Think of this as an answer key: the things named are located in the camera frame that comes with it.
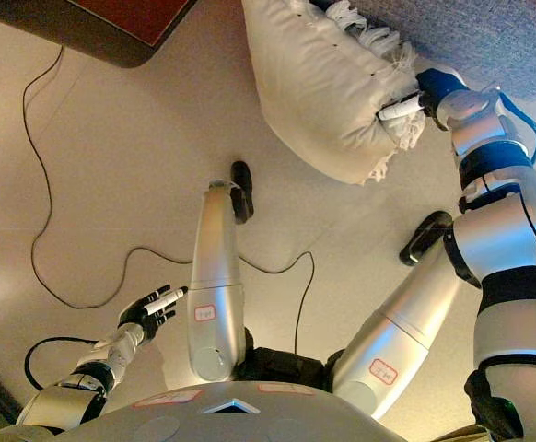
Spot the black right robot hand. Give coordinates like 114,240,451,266
377,67,471,126

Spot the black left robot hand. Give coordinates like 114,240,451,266
117,284,190,344

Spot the white fringed throw pillow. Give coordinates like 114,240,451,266
241,0,429,186

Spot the grey fabric armchair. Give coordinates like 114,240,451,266
311,0,536,103

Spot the silver left robot leg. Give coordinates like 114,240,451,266
186,160,256,384

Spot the silver robot leg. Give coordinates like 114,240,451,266
331,210,463,421
186,160,256,384

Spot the grey robot torso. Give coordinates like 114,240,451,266
0,380,410,442

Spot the black robot waist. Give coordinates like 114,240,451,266
239,325,345,393

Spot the silver right robot leg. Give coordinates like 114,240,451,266
331,210,463,421

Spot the brown wooden cabinet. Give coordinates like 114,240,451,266
0,0,201,70

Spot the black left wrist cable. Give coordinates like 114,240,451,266
24,336,99,392

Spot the thin black floor cable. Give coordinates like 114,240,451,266
20,44,316,356

